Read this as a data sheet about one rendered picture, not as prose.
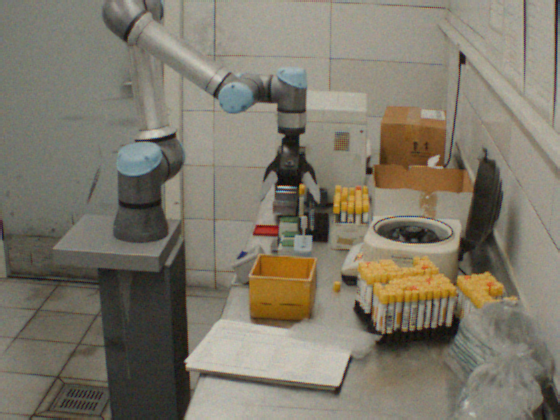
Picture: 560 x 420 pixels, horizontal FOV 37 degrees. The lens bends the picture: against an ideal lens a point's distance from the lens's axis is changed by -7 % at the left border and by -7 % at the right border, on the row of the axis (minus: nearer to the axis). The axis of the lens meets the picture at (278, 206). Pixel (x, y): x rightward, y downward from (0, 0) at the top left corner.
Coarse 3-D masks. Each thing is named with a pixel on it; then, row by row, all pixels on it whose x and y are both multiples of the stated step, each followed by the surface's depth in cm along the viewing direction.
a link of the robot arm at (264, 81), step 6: (240, 78) 220; (252, 78) 215; (258, 78) 218; (264, 78) 219; (270, 78) 218; (258, 84) 215; (264, 84) 218; (270, 84) 217; (264, 90) 218; (270, 90) 217; (264, 96) 219; (270, 96) 218; (258, 102) 219; (264, 102) 221; (270, 102) 220
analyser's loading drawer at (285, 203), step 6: (276, 192) 254; (282, 192) 254; (288, 192) 254; (294, 192) 254; (276, 198) 255; (282, 198) 255; (288, 198) 255; (294, 198) 254; (276, 204) 250; (282, 204) 249; (288, 204) 249; (294, 204) 249; (276, 210) 250; (282, 210) 250; (288, 210) 250; (294, 210) 250
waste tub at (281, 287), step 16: (272, 256) 198; (288, 256) 198; (256, 272) 194; (272, 272) 199; (288, 272) 199; (304, 272) 198; (256, 288) 187; (272, 288) 187; (288, 288) 186; (304, 288) 186; (256, 304) 188; (272, 304) 188; (288, 304) 187; (304, 304) 187
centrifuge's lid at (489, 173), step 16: (480, 160) 200; (480, 176) 195; (496, 176) 196; (480, 192) 193; (496, 192) 194; (480, 208) 193; (496, 208) 196; (480, 224) 194; (464, 240) 200; (480, 240) 198
